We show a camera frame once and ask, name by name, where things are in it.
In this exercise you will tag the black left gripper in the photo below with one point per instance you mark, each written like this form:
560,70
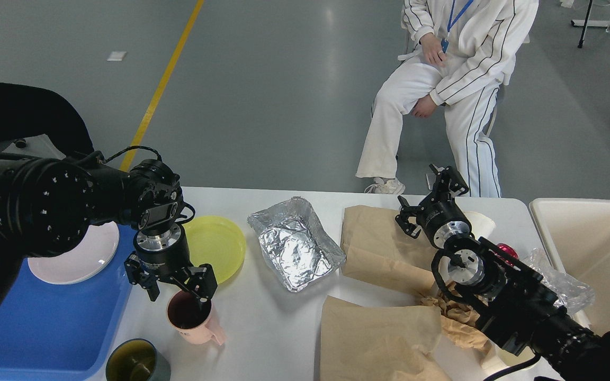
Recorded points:
166,257

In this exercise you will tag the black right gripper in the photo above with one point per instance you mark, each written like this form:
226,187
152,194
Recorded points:
439,217

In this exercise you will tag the pink ribbed mug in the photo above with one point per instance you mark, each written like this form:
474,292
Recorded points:
197,322

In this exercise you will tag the yellow plastic plate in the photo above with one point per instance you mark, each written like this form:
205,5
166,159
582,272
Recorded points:
216,241

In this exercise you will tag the dark teal mug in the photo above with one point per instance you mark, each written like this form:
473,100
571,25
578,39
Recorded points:
137,359

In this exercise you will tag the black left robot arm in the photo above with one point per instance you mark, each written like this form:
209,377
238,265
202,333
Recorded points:
47,206

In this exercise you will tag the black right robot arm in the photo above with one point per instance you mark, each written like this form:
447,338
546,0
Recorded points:
516,310

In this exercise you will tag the white paper cup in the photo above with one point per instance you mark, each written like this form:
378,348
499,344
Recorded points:
481,225

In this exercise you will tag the brown paper bag upper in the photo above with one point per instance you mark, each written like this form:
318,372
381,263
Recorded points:
379,253

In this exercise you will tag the brown paper bag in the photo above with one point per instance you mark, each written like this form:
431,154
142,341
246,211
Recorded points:
394,343
379,253

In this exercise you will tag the pink round plate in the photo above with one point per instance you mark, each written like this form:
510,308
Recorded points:
92,255

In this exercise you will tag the red round object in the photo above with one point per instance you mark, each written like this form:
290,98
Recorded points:
508,250

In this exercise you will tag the crumpled brown paper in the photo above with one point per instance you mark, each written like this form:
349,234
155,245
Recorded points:
458,322

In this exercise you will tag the crumpled aluminium foil tray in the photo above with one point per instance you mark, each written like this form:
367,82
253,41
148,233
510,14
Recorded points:
294,243

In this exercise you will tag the blue plastic tray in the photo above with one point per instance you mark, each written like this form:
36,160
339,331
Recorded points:
63,332

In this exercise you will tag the person in white tracksuit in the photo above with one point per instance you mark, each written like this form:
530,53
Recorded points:
464,51

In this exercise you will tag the brown paper bag lower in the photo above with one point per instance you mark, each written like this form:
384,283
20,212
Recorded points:
394,343

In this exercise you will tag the white cup lower right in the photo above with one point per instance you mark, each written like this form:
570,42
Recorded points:
496,359

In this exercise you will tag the clear plastic wrapper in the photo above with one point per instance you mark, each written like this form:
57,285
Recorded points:
571,293

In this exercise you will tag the beige plastic bin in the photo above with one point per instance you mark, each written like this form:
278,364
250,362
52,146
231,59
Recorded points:
576,236

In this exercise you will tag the person in black trousers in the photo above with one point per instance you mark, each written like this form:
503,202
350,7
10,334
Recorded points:
27,111

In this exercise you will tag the white paper scrap on floor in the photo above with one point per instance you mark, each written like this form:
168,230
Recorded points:
116,56

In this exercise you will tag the white stand base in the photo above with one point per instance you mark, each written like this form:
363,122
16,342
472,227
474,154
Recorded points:
609,18

